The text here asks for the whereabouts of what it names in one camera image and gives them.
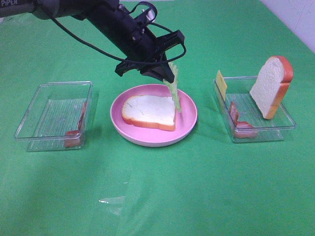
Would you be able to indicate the clear plastic tray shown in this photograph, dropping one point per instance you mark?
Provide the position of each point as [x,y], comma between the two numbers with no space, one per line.
[54,109]
[261,130]

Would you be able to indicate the toy bread slice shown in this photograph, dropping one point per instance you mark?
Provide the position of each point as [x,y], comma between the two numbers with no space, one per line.
[150,111]
[271,85]

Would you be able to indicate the left clear plastic tray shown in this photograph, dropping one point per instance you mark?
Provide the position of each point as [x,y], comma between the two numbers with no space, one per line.
[54,109]

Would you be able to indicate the green tablecloth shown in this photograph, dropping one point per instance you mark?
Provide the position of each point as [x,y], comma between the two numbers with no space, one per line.
[205,185]

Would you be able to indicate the right clear plastic tray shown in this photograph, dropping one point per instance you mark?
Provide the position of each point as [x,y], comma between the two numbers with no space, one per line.
[261,130]

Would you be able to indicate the yellow cheese slice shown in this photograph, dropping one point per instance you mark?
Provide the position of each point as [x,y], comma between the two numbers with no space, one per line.
[222,86]

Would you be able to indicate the green lettuce leaf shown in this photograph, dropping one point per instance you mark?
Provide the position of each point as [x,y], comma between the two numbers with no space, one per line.
[173,87]

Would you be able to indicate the bacon strip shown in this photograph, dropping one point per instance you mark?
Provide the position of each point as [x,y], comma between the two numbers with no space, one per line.
[75,136]
[242,126]

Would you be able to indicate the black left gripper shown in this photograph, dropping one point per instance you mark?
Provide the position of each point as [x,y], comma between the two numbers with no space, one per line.
[144,51]

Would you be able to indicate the pink round plate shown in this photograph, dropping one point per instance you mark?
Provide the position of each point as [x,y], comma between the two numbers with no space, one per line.
[150,137]

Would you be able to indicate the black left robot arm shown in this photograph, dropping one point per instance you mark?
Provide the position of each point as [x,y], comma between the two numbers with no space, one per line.
[95,11]

